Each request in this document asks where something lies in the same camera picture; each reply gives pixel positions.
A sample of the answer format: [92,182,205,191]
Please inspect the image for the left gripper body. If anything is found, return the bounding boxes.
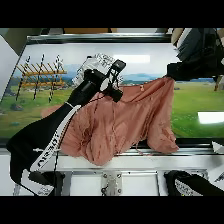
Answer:
[105,83,125,103]

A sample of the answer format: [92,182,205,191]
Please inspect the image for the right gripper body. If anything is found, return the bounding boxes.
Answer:
[166,62,190,83]

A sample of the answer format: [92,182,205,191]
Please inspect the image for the pink garment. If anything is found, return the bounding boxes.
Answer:
[41,76,181,167]

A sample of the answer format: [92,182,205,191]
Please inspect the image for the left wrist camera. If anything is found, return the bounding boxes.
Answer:
[105,59,127,85]

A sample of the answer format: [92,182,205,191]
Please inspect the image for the silver frame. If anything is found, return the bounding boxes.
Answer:
[0,145,224,197]

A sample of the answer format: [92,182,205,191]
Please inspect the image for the black cable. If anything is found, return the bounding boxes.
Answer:
[52,148,62,197]

